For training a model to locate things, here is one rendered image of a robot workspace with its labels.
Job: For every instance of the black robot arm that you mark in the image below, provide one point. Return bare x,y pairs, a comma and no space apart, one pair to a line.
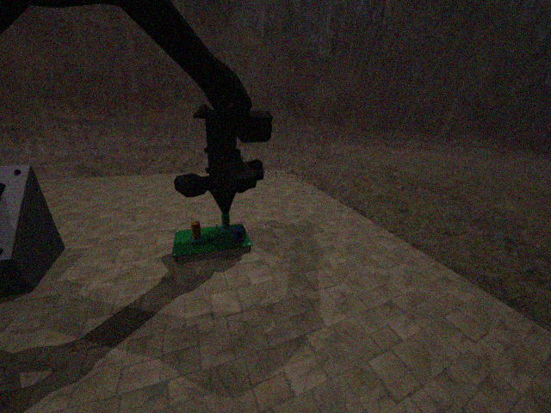
231,116

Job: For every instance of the green circuit board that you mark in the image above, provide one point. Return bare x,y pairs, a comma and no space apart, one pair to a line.
204,240

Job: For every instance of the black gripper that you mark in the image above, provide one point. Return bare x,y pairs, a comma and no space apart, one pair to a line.
191,185

